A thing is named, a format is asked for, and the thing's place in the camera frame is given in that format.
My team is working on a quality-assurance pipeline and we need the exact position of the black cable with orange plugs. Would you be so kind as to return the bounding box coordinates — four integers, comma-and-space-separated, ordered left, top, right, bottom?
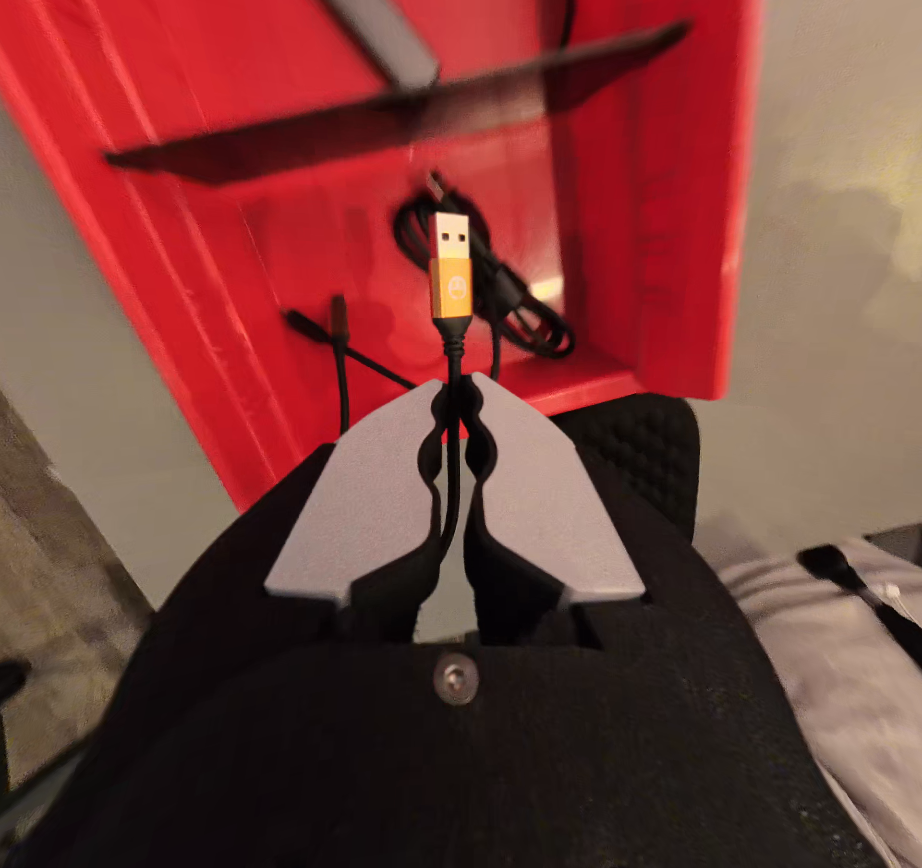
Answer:
328, 211, 476, 559

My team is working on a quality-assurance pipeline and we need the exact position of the coiled black cable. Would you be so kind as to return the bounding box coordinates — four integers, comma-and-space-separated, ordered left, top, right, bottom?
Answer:
392, 169, 577, 361

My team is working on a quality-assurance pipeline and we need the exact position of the black strap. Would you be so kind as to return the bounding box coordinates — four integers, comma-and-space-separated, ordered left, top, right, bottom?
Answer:
796, 542, 922, 667

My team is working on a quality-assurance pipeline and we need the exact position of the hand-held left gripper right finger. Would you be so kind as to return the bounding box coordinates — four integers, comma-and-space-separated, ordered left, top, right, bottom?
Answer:
463, 371, 645, 606

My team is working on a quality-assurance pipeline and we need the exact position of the person's grey clothing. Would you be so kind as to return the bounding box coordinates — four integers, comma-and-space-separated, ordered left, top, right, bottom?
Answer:
709, 522, 922, 868

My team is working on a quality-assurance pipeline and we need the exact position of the black quilted wrist pad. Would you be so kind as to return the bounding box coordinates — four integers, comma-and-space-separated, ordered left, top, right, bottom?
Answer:
551, 393, 701, 545

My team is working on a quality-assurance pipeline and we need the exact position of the black usb-c cable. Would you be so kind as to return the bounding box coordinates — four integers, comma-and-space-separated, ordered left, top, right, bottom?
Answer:
283, 308, 420, 391

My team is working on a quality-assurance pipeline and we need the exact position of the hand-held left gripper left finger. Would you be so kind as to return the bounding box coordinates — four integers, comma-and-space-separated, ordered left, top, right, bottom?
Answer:
263, 378, 453, 610

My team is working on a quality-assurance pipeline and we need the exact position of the red plastic bin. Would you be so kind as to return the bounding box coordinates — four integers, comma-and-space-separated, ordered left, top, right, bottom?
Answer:
0, 0, 775, 516

